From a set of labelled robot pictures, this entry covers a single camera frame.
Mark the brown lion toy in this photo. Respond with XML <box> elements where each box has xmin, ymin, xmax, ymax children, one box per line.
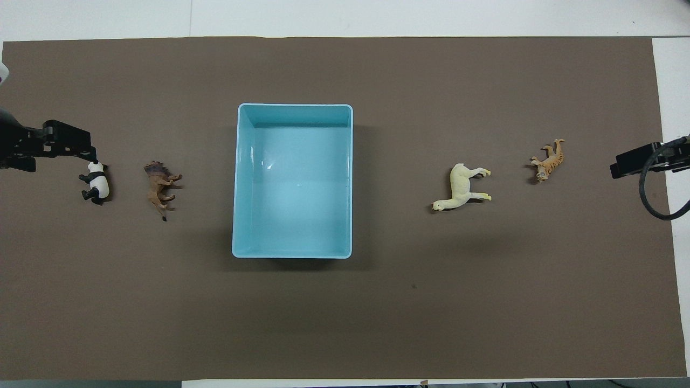
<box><xmin>143</xmin><ymin>160</ymin><xmax>183</xmax><ymax>222</ymax></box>

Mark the black and white panda toy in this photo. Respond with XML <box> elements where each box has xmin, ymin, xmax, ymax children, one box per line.
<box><xmin>79</xmin><ymin>161</ymin><xmax>111</xmax><ymax>206</ymax></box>

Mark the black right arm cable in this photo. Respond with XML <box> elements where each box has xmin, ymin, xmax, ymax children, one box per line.
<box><xmin>638</xmin><ymin>135</ymin><xmax>690</xmax><ymax>221</ymax></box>

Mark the light blue storage box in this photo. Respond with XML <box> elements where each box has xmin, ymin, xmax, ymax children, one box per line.
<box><xmin>232</xmin><ymin>103</ymin><xmax>354</xmax><ymax>260</ymax></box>

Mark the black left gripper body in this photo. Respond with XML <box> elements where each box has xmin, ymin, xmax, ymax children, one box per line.
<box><xmin>0</xmin><ymin>107</ymin><xmax>45</xmax><ymax>174</ymax></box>

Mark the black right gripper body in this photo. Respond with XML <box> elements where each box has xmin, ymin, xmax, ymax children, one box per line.
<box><xmin>663</xmin><ymin>137</ymin><xmax>690</xmax><ymax>174</ymax></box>

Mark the cream llama toy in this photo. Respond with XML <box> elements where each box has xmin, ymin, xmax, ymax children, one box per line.
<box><xmin>432</xmin><ymin>163</ymin><xmax>493</xmax><ymax>212</ymax></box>

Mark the orange striped tiger toy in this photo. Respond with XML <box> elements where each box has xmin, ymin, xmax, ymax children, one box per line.
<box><xmin>529</xmin><ymin>138</ymin><xmax>566</xmax><ymax>184</ymax></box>

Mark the brown table mat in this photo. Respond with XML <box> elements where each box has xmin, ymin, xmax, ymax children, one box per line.
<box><xmin>0</xmin><ymin>36</ymin><xmax>688</xmax><ymax>382</ymax></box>

